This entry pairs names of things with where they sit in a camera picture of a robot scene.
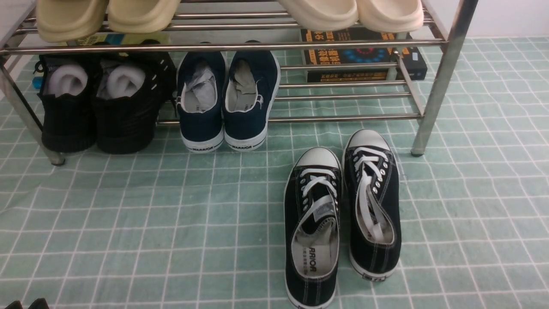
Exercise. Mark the yellow-green book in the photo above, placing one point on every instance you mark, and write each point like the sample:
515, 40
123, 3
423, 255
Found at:
124, 39

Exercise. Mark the black canvas sneaker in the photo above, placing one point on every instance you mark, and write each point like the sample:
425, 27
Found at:
312, 222
371, 177

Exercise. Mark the cream slipper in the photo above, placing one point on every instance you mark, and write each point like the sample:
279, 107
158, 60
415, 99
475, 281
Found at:
322, 15
391, 16

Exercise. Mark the left black knit sneaker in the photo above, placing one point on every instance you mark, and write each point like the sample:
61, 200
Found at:
66, 91

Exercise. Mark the right black knit sneaker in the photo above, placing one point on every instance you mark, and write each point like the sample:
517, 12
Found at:
128, 98

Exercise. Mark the green checked tablecloth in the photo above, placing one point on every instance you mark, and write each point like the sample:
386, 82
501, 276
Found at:
165, 228

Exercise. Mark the left yellow-green slipper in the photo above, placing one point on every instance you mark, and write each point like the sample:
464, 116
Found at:
66, 20

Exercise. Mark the left cream slipper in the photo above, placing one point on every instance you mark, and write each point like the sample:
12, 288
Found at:
322, 15

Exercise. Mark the navy slip-on shoe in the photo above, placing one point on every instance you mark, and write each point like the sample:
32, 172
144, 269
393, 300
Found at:
252, 86
200, 80

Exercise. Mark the stainless steel shoe rack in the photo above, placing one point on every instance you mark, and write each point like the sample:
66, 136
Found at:
450, 43

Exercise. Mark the right yellow-green slipper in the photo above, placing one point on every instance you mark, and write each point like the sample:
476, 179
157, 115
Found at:
141, 16

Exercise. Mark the black knit sneaker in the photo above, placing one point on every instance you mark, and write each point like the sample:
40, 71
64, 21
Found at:
66, 91
128, 98

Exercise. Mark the right black canvas sneaker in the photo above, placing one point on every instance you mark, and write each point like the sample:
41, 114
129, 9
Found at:
371, 177

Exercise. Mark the yellow-green slipper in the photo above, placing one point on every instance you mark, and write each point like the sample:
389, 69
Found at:
141, 16
66, 20

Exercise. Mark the left black canvas sneaker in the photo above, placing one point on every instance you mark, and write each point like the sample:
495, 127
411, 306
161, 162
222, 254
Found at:
312, 222

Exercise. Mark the right cream slipper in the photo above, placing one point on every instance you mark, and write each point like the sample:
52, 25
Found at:
391, 16

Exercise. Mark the black book stack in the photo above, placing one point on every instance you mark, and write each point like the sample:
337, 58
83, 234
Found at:
412, 58

